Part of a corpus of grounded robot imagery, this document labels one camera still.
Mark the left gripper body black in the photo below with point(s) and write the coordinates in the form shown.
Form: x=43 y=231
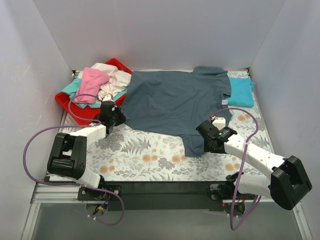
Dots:
x=119 y=117

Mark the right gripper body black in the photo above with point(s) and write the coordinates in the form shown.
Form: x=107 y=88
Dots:
x=206 y=135

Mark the dark blue t-shirt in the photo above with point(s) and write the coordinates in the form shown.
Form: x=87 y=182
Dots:
x=176 y=102

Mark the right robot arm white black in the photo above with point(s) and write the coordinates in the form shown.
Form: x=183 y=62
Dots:
x=284 y=180

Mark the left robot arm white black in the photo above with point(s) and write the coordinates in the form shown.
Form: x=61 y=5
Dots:
x=68 y=155

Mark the red plastic bin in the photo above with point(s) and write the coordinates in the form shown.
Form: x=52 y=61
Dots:
x=83 y=115

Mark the cream white t-shirt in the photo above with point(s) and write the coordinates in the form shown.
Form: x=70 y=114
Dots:
x=119 y=80

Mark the pink t-shirt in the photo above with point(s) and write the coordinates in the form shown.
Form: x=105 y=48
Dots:
x=90 y=84

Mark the floral table mat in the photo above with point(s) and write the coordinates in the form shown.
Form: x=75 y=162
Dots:
x=128 y=154

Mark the teal t-shirt in bin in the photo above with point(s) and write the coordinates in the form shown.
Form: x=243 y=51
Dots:
x=73 y=87

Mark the folded teal t-shirt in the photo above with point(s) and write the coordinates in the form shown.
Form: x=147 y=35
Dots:
x=241 y=92

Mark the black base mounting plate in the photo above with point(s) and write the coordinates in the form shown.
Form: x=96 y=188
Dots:
x=161 y=195

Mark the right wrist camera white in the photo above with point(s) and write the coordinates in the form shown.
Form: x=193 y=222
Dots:
x=218 y=122

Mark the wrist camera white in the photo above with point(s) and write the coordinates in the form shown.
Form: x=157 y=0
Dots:
x=218 y=122
x=108 y=97

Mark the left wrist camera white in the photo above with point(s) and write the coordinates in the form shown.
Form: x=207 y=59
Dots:
x=108 y=97

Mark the aluminium frame rail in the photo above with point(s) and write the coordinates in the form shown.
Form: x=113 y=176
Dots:
x=56 y=214

